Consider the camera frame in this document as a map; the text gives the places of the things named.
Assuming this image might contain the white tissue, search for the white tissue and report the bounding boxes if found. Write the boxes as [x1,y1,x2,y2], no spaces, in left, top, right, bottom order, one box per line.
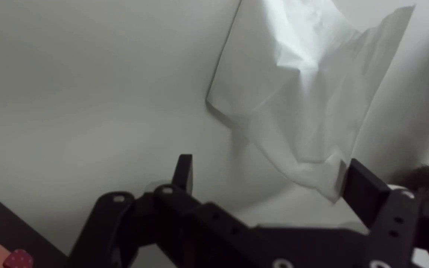
[205,0,414,200]

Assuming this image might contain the pink black tissue box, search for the pink black tissue box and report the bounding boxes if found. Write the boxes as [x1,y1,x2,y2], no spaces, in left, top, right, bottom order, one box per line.
[0,200,67,268]

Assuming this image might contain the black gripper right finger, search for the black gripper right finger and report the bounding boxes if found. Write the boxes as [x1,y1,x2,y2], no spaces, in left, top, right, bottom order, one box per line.
[343,159,429,268]

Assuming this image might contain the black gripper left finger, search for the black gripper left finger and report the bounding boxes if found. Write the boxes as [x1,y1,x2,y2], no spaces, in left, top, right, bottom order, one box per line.
[67,153,256,268]

